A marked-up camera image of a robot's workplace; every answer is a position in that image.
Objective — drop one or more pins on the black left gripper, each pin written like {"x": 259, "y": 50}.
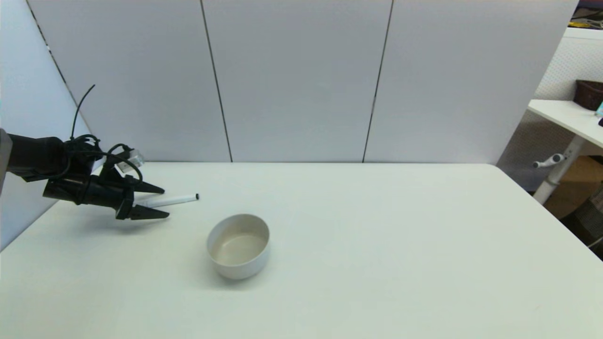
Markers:
{"x": 99, "y": 194}

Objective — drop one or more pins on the white marker with black cap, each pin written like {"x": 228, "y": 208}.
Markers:
{"x": 179, "y": 200}

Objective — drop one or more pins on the black and silver left robot arm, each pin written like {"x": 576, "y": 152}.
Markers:
{"x": 33, "y": 155}

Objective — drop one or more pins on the white round bowl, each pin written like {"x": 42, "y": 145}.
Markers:
{"x": 238, "y": 268}

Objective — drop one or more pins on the white desk leg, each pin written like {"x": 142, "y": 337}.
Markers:
{"x": 558, "y": 174}

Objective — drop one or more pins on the white side desk top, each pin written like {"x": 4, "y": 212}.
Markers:
{"x": 560, "y": 115}

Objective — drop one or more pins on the brown cardboard box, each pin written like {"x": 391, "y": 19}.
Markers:
{"x": 577, "y": 188}

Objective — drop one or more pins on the white perforated partition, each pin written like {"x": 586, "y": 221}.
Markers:
{"x": 570, "y": 66}

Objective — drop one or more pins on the dark brown basket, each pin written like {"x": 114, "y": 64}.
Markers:
{"x": 589, "y": 95}

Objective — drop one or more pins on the light blue item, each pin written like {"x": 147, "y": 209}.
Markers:
{"x": 600, "y": 109}

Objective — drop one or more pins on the yellow clutter on partition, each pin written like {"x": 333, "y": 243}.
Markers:
{"x": 586, "y": 23}

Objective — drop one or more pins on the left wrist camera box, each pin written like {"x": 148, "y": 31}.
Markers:
{"x": 132, "y": 160}

